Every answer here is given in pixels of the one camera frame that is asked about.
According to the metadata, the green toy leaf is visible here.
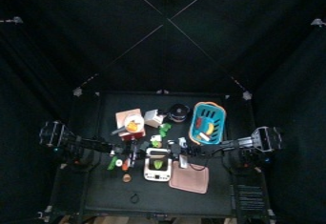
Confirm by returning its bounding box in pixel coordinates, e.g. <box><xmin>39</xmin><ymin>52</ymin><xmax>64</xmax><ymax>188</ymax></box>
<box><xmin>152</xmin><ymin>159</ymin><xmax>166</xmax><ymax>171</ymax></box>

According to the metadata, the teal basket with orange rim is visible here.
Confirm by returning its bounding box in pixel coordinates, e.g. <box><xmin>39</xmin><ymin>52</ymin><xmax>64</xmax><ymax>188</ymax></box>
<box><xmin>187</xmin><ymin>101</ymin><xmax>228</xmax><ymax>146</ymax></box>

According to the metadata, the white knife holder block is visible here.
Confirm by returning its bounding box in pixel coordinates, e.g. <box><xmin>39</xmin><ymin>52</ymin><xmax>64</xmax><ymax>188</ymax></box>
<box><xmin>143</xmin><ymin>109</ymin><xmax>166</xmax><ymax>128</ymax></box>

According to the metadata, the white kitchen scale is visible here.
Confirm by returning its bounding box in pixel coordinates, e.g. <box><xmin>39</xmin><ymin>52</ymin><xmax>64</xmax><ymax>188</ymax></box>
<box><xmin>143</xmin><ymin>147</ymin><xmax>174</xmax><ymax>183</ymax></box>

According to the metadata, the pink wooden box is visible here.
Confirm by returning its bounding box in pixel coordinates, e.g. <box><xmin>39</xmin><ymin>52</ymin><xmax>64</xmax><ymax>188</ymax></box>
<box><xmin>115</xmin><ymin>108</ymin><xmax>147</xmax><ymax>142</ymax></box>

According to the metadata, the green toy vegetable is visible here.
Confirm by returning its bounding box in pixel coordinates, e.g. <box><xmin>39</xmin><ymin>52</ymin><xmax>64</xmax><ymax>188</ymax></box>
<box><xmin>158</xmin><ymin>122</ymin><xmax>174</xmax><ymax>138</ymax></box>

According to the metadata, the thin white cord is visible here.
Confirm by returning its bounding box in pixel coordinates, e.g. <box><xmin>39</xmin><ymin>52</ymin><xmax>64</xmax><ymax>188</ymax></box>
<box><xmin>117</xmin><ymin>0</ymin><xmax>252</xmax><ymax>92</ymax></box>
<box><xmin>77</xmin><ymin>0</ymin><xmax>226</xmax><ymax>89</ymax></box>

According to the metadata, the black printed label plate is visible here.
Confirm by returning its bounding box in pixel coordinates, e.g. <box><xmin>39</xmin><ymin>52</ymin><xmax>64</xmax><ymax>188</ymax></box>
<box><xmin>235</xmin><ymin>184</ymin><xmax>267</xmax><ymax>214</ymax></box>

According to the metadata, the frying pan with fried egg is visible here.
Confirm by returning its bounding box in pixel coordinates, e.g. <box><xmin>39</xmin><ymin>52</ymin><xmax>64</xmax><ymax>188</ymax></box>
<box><xmin>111</xmin><ymin>113</ymin><xmax>147</xmax><ymax>136</ymax></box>

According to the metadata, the black toy pot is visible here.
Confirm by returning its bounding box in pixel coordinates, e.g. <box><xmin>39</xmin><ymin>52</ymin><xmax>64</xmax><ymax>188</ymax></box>
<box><xmin>168</xmin><ymin>103</ymin><xmax>191</xmax><ymax>123</ymax></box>

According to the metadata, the white and green toy food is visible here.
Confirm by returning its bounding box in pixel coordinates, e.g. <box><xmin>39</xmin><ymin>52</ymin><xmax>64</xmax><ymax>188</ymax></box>
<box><xmin>149</xmin><ymin>134</ymin><xmax>164</xmax><ymax>149</ymax></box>

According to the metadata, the black ring loop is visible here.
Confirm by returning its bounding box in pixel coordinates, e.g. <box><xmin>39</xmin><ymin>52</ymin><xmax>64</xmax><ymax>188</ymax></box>
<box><xmin>128</xmin><ymin>193</ymin><xmax>141</xmax><ymax>204</ymax></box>

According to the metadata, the orange toy carrot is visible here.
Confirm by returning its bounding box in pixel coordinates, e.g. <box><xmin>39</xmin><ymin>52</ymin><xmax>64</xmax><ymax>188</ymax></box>
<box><xmin>121</xmin><ymin>157</ymin><xmax>131</xmax><ymax>173</ymax></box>

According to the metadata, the pink rectangular mat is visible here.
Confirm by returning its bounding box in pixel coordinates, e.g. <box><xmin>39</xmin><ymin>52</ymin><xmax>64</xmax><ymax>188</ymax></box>
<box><xmin>168</xmin><ymin>166</ymin><xmax>210</xmax><ymax>194</ymax></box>

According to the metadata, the green toy cucumber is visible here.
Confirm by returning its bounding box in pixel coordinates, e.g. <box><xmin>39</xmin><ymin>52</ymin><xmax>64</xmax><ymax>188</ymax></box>
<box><xmin>105</xmin><ymin>155</ymin><xmax>120</xmax><ymax>172</ymax></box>

